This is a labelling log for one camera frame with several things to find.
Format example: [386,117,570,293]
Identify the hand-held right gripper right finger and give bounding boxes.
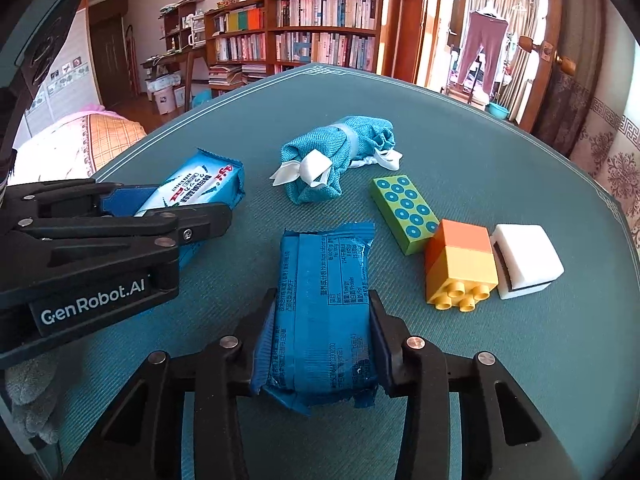
[367,288,583,480]

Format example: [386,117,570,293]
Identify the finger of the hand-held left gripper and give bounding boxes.
[10,201,233,272]
[0,180,161,231]

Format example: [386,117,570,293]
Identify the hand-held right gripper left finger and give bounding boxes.
[65,287,278,480]

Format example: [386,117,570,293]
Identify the light blue white snack packet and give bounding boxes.
[134,147,247,268]

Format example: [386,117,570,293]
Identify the teal cloth with ribbon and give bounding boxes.
[270,115,403,206]

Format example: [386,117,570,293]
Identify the white sponge with dark stripe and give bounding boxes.
[490,224,565,301]

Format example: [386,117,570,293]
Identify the person's left hand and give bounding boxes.
[5,347,86,446]

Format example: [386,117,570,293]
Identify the orange plaid bedding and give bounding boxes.
[10,105,148,186]

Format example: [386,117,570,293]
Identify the orange yellow toy brick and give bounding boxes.
[425,218,500,313]

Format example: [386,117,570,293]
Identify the pale pink waste bin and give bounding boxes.
[151,87,176,115]

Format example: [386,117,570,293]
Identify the green dotted toy brick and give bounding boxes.
[369,175,441,257]

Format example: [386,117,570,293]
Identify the dark wooden room door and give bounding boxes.
[89,2,138,108]

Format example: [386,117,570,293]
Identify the wooden side desk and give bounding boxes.
[142,0,208,111]

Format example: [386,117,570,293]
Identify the rows of books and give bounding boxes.
[210,0,378,93]

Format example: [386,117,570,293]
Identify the wooden bookshelf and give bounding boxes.
[205,0,403,98]

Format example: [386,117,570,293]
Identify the patterned beige curtain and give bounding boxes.
[570,95,640,241]

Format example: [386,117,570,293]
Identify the wooden door with knob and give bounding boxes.
[532,0,608,156]

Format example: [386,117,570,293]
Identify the hanging pink pants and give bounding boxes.
[452,7,511,98]

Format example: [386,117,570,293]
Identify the wooden door frame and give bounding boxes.
[400,0,443,88]

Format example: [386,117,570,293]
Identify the wooden door handle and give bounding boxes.
[517,35,578,76]

